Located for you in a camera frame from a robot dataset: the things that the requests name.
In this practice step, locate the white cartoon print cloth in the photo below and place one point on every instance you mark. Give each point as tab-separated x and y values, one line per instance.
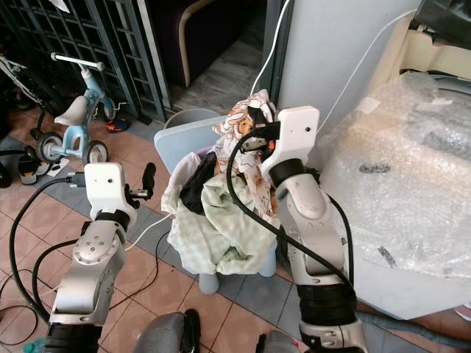
234	132

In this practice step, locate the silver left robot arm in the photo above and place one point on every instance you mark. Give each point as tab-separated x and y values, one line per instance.
94	254

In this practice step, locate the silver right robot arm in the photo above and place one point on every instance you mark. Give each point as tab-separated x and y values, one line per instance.
313	220

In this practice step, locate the white washing machine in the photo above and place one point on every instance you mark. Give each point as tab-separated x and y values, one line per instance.
412	294

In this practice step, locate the dark garment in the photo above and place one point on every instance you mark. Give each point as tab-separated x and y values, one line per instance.
195	187

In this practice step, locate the dark shoe with orange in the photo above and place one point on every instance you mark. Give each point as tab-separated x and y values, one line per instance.
118	126

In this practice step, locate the pale blue laundry basket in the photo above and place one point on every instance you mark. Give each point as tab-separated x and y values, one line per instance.
195	136

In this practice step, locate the grey plastic bucket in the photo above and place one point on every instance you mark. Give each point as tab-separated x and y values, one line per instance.
191	118

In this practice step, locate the green checked cloth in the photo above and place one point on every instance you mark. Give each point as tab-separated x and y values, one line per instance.
213	228

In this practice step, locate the blue child tricycle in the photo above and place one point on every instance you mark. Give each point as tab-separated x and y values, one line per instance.
77	129

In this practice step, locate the wooden armchair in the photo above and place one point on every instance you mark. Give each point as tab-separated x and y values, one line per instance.
188	37

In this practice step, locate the white upright panel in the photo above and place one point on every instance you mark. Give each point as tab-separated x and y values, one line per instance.
338	44

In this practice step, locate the clear bubble wrap sheet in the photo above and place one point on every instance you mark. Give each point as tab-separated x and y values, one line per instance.
390	162

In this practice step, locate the grey robot left leg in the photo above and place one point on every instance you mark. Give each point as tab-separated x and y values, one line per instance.
169	334

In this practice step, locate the grey robot leg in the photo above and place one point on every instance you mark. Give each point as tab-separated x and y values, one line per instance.
276	344
169	334

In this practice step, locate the black metal grille gate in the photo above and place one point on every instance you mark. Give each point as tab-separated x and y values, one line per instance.
73	33

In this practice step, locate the green plastic bottle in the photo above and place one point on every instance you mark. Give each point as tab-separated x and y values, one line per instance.
35	346

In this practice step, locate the cream plastic appliance housing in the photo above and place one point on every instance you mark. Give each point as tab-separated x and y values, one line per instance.
438	59

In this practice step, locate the grey robot right leg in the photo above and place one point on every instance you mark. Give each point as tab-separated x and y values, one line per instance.
276	344

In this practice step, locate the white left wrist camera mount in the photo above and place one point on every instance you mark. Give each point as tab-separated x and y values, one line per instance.
104	184

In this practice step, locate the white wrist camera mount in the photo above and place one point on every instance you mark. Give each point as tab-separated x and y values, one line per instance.
104	184
294	136

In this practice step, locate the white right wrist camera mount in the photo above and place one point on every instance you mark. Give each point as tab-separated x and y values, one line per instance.
294	136

